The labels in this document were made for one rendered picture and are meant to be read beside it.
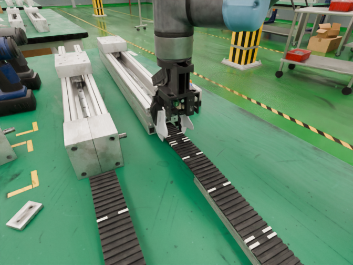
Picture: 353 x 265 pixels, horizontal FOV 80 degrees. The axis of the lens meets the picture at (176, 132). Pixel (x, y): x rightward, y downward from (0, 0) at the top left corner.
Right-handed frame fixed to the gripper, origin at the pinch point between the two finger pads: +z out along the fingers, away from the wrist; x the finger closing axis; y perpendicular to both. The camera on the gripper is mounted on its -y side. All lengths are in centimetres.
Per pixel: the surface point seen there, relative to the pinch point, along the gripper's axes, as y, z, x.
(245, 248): 31.6, 1.0, -2.1
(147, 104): -5.7, -6.5, -4.0
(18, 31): -54, -19, -33
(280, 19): -550, 69, 678
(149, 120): -4.2, -2.5, -4.3
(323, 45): -227, 67, 435
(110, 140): 4.7, -5.9, -15.9
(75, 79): -37.9, -5.0, -19.7
